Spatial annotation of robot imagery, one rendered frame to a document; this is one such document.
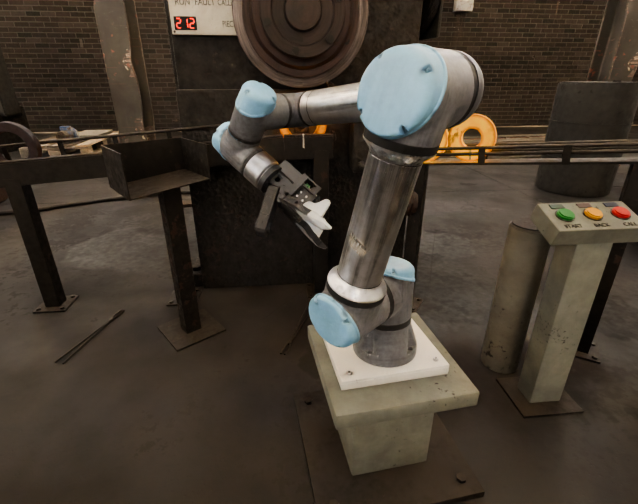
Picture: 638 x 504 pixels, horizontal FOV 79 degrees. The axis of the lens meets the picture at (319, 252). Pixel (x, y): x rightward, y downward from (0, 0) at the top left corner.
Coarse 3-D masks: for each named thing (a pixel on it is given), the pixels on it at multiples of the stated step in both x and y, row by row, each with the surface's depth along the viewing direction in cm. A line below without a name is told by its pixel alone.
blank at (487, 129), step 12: (468, 120) 132; (480, 120) 130; (456, 132) 135; (480, 132) 132; (492, 132) 130; (456, 144) 137; (480, 144) 133; (492, 144) 131; (456, 156) 138; (468, 156) 136
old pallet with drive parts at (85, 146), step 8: (40, 144) 486; (48, 144) 489; (56, 144) 485; (64, 144) 492; (72, 144) 486; (80, 144) 486; (88, 144) 486; (96, 144) 531; (104, 144) 535; (24, 152) 475; (48, 152) 479; (56, 152) 480; (72, 152) 511; (88, 152) 486
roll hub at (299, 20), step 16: (272, 0) 125; (288, 0) 124; (304, 0) 124; (320, 0) 126; (272, 16) 126; (288, 16) 126; (304, 16) 126; (320, 16) 127; (336, 16) 128; (272, 32) 128; (288, 32) 129; (304, 32) 129; (320, 32) 130; (336, 32) 130; (288, 48) 130; (304, 48) 131; (320, 48) 131
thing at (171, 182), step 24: (120, 144) 126; (144, 144) 131; (168, 144) 136; (192, 144) 132; (120, 168) 112; (144, 168) 133; (168, 168) 139; (192, 168) 137; (120, 192) 120; (144, 192) 120; (168, 192) 128; (168, 216) 131; (168, 240) 137; (192, 288) 146; (192, 312) 149; (168, 336) 149; (192, 336) 149
